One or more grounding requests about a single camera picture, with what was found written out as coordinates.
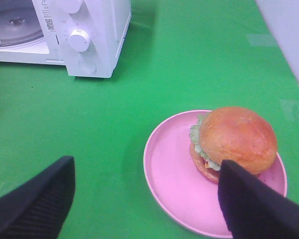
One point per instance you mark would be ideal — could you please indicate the white microwave oven body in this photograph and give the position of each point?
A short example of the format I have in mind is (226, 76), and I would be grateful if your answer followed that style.
(106, 21)

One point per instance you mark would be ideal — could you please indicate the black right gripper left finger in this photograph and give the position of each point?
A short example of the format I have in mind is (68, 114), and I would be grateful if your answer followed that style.
(38, 208)

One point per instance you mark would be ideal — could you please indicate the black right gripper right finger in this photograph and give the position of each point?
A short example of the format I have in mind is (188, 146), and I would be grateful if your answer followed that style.
(251, 209)

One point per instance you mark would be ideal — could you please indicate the glass microwave turntable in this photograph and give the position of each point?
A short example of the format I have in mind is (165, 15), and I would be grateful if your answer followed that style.
(19, 25)

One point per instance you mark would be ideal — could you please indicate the green table cloth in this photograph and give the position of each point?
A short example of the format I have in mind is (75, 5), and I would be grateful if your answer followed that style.
(178, 55)

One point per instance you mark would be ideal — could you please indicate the burger with lettuce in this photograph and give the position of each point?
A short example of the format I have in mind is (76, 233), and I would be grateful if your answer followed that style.
(232, 133)

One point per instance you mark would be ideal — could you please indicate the white microwave knob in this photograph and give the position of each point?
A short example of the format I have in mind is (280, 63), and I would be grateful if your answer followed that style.
(79, 40)
(70, 6)

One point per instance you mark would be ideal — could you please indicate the pink round plate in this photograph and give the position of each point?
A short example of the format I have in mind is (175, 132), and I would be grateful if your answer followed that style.
(177, 185)

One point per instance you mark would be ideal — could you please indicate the round white door-release button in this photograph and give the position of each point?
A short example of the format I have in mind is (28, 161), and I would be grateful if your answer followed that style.
(87, 66)

